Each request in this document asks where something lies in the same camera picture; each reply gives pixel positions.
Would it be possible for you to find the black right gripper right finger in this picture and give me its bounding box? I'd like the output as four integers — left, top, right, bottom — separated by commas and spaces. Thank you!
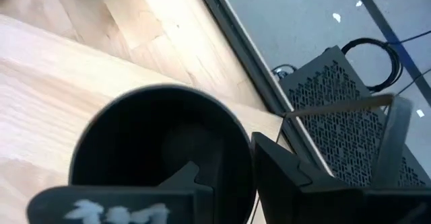
251, 131, 431, 224

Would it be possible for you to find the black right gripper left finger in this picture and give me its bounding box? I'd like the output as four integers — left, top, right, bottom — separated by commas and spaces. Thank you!
26, 161, 215, 224

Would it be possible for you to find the tall black cup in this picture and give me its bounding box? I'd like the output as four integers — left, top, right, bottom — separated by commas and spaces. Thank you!
69, 84, 257, 224

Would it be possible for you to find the black perforated metal box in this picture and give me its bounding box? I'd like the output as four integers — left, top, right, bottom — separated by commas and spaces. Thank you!
279, 45, 431, 188

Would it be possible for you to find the black aluminium rig frame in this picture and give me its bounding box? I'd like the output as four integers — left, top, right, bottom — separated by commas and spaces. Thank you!
193, 0, 334, 178

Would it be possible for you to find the black coiled cable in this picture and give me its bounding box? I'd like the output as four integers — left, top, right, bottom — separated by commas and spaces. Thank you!
341, 37, 404, 94

